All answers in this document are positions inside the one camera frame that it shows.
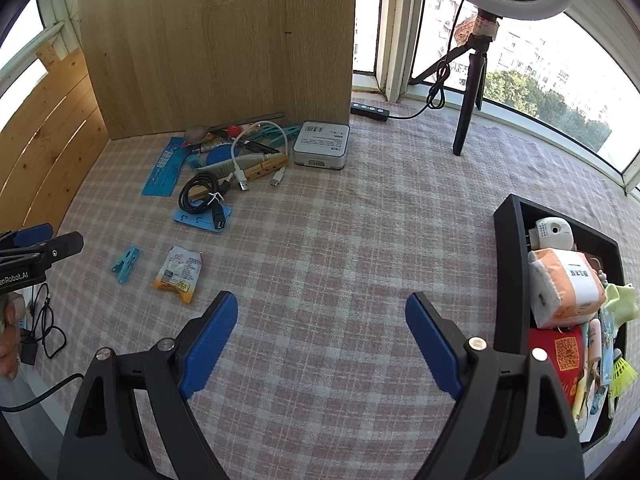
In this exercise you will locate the teal plastic clothespin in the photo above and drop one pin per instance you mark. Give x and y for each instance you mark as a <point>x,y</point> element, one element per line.
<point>267,132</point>

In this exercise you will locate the blue plastic clothespin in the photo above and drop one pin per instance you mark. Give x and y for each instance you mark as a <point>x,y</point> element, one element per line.
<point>126,264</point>

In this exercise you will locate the person's left hand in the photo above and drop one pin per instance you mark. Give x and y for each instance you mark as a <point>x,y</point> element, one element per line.
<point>7,350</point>

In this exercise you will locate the black container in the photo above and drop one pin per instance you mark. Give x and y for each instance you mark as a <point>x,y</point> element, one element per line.
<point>511,270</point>

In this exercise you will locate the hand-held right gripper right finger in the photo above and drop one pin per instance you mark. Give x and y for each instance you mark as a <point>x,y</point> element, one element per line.
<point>432,345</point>

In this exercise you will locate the wooden slat panel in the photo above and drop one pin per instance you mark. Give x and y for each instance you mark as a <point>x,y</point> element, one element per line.
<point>45,145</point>

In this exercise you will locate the small brown ball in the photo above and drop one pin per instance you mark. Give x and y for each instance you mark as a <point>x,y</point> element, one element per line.
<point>195,134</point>

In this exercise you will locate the black tripod stand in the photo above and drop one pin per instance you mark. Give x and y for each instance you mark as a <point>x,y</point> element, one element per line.
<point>467,100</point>

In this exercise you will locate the blue plastic packet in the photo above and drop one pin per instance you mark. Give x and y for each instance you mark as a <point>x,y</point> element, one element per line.
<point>609,345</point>

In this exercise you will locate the orange white tissue pack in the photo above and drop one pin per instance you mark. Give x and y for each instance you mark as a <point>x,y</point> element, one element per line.
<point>562,285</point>

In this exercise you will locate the blue round tag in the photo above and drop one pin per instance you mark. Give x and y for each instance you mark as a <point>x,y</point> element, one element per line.
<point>216,152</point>

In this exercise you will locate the small white camera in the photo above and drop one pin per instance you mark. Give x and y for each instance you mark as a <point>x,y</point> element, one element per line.
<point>552,232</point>

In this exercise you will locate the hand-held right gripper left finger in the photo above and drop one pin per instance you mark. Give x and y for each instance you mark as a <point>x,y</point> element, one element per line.
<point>210,345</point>

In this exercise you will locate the grey metal box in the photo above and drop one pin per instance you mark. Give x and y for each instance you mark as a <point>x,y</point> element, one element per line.
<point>322,145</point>

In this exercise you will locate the blue phone stand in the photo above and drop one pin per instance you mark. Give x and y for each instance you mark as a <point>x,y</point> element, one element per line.
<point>192,219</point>

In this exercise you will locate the yellow green shuttlecock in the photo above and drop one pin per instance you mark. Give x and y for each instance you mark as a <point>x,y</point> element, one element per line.
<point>622,377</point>

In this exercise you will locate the wooden clothespin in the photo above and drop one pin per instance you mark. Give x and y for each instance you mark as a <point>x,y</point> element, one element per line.
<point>200,193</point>
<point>267,166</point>

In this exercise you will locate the light green cloth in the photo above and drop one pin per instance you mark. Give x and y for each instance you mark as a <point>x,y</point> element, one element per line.
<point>622,300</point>

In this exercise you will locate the light wooden board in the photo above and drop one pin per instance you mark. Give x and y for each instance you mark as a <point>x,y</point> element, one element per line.
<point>220,45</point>

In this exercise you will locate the blue ruler package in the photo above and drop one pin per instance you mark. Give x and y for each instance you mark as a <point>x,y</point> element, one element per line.
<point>162,167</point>

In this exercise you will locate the red envelope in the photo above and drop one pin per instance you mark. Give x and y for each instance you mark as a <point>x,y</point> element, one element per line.
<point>555,355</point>

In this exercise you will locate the white tube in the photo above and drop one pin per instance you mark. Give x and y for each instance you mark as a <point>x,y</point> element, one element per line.
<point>235,164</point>

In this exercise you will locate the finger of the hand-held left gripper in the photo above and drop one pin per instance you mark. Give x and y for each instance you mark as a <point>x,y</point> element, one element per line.
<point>66,246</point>
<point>32,234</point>

